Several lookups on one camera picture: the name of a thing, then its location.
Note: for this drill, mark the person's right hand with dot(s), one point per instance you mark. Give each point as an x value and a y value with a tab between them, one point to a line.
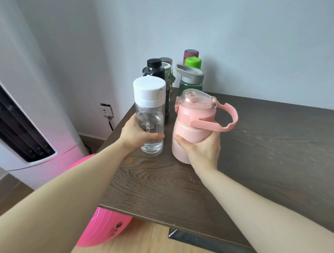
204	153

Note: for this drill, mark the person's left hand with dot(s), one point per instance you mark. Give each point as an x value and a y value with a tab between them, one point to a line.
131	135

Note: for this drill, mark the person's left thumb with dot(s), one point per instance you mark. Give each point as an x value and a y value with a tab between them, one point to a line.
154	137

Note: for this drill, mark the person's right thumb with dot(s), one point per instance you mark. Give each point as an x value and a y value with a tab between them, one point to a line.
182	142

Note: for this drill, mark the clear bottle with white cap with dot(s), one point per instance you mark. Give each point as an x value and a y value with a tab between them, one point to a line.
149	91

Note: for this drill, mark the person's right forearm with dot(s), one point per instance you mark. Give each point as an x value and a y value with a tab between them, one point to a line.
261	216

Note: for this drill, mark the person's left forearm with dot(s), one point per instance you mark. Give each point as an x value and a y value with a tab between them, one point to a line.
60	198

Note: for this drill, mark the green bottle with grey lid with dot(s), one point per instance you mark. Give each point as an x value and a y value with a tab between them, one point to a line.
190	79

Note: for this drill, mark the black bottle with black cap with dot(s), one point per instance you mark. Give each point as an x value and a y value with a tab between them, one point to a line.
154	68

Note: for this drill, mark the clear bottle with olive clasp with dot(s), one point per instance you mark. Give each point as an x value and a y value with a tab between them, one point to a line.
168	68

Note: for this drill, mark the bottle with bright green cap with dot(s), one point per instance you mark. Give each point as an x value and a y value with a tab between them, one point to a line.
193	62

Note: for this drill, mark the maroon bottle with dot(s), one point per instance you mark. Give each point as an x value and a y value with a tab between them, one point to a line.
190	53

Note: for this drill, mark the pink exercise ball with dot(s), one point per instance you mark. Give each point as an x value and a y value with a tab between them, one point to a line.
101	226

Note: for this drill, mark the white standing air conditioner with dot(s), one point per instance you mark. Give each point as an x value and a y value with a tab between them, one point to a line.
28	109

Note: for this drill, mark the white wall socket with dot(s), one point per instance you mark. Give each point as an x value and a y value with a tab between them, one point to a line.
107	110

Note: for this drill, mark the metal table frame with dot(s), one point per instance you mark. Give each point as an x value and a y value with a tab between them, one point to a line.
203	241

